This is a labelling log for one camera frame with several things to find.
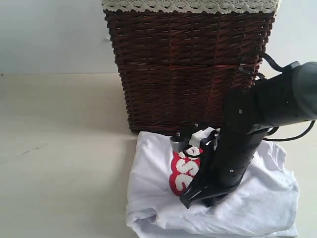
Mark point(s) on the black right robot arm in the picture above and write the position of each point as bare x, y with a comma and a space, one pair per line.
288, 98

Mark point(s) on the dark brown wicker basket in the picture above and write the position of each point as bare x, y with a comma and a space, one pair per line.
176, 68

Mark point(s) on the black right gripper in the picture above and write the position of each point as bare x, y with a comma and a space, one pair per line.
240, 135

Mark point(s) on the white t-shirt with red lettering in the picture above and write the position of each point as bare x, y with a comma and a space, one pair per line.
263, 206

